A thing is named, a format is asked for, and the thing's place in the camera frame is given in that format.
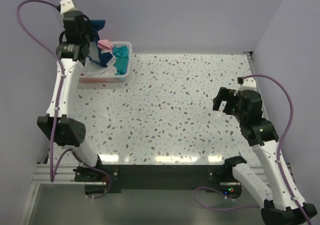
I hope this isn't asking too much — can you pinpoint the blue mickey t-shirt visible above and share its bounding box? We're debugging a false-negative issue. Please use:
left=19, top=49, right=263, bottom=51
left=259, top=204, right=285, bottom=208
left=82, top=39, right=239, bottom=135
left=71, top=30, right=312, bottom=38
left=86, top=19, right=118, bottom=72

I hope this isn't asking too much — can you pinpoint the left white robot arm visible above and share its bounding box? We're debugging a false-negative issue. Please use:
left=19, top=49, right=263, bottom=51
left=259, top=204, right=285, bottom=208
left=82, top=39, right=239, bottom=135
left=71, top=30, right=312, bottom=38
left=37, top=10, right=99, bottom=167

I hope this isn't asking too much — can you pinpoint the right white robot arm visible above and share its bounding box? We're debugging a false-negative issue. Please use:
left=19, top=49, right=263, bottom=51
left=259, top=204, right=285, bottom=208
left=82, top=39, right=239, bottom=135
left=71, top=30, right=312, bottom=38
left=212, top=87, right=318, bottom=225

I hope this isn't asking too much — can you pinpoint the pink t-shirt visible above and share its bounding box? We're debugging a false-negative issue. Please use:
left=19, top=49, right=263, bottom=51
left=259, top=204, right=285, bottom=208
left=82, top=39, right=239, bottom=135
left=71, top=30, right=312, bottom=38
left=97, top=39, right=114, bottom=51

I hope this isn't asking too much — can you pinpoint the white t-shirt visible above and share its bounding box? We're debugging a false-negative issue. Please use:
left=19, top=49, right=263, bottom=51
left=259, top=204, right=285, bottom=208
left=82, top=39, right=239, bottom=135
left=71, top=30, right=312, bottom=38
left=82, top=42, right=117, bottom=77

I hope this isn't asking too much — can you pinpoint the teal t-shirt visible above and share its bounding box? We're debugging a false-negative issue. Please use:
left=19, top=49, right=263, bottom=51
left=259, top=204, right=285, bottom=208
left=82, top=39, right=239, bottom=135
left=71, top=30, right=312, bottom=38
left=112, top=45, right=129, bottom=75

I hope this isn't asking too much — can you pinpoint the white plastic laundry basket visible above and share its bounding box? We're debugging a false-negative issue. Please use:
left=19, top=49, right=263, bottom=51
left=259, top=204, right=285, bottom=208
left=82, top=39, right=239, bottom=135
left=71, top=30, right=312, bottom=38
left=79, top=41, right=132, bottom=83

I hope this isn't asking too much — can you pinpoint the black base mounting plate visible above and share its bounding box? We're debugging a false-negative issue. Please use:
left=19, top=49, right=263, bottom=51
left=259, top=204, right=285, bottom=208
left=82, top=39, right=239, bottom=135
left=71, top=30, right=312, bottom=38
left=73, top=164, right=242, bottom=199

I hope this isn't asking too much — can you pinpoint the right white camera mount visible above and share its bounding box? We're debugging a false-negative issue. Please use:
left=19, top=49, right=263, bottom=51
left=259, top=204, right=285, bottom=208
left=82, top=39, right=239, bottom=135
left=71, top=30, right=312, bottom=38
left=234, top=77, right=257, bottom=95

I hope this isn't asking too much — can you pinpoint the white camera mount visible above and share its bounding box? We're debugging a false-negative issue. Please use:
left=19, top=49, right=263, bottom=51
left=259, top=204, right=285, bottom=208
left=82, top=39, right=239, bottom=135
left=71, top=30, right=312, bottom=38
left=234, top=77, right=257, bottom=95
left=60, top=0, right=78, bottom=15

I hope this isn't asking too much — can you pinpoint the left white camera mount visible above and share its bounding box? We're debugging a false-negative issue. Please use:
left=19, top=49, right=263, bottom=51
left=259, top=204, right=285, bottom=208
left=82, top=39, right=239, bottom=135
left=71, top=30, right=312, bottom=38
left=60, top=0, right=78, bottom=15

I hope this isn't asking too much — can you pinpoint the aluminium frame rail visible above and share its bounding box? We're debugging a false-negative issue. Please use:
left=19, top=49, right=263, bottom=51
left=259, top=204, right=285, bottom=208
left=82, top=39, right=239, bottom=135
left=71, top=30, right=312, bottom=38
left=21, top=154, right=78, bottom=223

